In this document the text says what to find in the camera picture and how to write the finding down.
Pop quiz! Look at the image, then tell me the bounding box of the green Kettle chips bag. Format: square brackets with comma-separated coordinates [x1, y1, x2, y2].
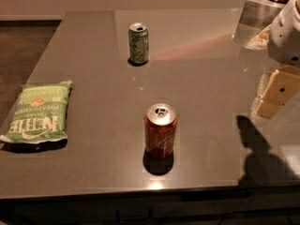
[0, 81, 72, 144]

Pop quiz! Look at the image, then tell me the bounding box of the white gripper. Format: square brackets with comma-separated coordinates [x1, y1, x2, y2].
[249, 0, 300, 119]

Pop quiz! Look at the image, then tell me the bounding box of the metal dispenser base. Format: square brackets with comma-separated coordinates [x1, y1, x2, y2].
[239, 0, 284, 29]

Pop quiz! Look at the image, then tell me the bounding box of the green soda can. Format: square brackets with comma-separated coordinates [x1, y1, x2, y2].
[128, 22, 149, 64]

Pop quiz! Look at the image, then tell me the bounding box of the red coke can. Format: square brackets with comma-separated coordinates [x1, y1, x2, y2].
[144, 103, 177, 159]

